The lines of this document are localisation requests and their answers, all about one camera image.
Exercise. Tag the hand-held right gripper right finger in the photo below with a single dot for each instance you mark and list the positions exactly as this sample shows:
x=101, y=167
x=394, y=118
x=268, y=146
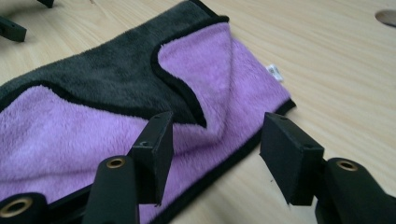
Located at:
x=288, y=158

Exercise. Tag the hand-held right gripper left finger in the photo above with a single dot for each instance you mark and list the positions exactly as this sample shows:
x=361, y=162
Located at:
x=154, y=155

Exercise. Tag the purple cloth with black edge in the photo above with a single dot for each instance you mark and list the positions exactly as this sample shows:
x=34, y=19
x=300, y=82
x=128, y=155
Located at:
x=93, y=133

